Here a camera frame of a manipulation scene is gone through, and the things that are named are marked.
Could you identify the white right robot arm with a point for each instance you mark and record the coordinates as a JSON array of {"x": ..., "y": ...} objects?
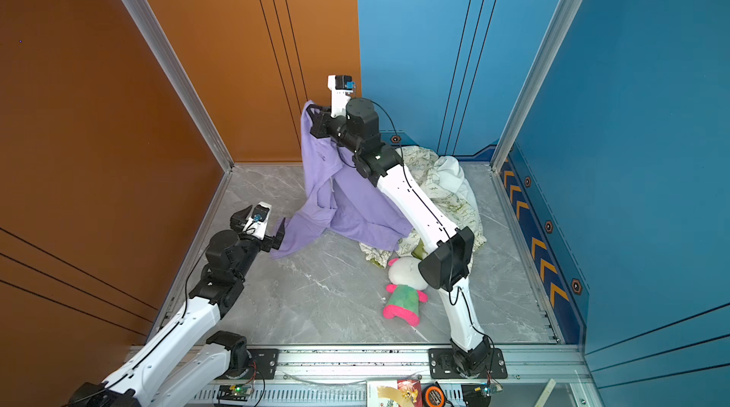
[{"x": 449, "y": 248}]

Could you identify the green circuit board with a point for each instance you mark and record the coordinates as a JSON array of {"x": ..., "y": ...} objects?
[
  {"x": 489, "y": 388},
  {"x": 235, "y": 392}
]

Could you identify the green circuit board left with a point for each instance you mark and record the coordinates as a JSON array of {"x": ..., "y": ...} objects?
[{"x": 235, "y": 392}]

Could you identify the colourful card packet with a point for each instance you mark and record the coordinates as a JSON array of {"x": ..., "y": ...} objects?
[{"x": 394, "y": 393}]

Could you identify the aluminium corner post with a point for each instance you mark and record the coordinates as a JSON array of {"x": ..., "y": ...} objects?
[
  {"x": 152, "y": 31},
  {"x": 556, "y": 32}
]

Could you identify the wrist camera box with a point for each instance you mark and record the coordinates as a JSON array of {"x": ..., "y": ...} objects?
[
  {"x": 342, "y": 88},
  {"x": 257, "y": 221}
]

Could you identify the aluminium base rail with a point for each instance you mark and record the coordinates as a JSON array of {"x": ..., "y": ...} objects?
[{"x": 353, "y": 364}]

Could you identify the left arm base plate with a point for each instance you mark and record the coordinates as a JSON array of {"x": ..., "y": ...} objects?
[{"x": 262, "y": 362}]

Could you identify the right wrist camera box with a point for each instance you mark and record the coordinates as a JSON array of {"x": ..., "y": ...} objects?
[{"x": 342, "y": 88}]

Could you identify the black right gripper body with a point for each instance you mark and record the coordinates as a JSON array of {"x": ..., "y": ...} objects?
[{"x": 341, "y": 131}]

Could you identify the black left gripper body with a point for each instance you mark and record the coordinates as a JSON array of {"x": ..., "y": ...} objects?
[{"x": 265, "y": 245}]

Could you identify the white pink plush toy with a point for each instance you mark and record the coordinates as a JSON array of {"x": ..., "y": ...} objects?
[{"x": 407, "y": 290}]

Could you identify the green circuit board right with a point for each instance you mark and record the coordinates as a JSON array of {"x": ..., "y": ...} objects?
[{"x": 489, "y": 388}]

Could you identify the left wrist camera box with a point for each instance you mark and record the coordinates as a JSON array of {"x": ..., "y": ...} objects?
[{"x": 257, "y": 221}]

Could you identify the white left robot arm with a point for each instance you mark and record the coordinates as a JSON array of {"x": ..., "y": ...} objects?
[{"x": 189, "y": 352}]

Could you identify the purple cloth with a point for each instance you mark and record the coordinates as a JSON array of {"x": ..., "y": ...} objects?
[{"x": 339, "y": 199}]

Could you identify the white green floral cloth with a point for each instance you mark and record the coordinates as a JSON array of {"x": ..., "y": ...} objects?
[{"x": 421, "y": 163}]

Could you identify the orange black tape measure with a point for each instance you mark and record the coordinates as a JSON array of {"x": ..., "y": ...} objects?
[{"x": 433, "y": 396}]

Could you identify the aluminium corner post left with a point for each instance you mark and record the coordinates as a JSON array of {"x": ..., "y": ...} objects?
[{"x": 152, "y": 31}]

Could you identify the aluminium corner post right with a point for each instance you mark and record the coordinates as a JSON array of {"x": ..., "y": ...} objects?
[{"x": 556, "y": 32}]

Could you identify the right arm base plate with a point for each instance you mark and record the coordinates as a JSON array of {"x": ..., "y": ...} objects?
[{"x": 442, "y": 365}]

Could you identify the green cloth with symbols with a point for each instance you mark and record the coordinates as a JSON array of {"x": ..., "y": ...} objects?
[{"x": 420, "y": 252}]

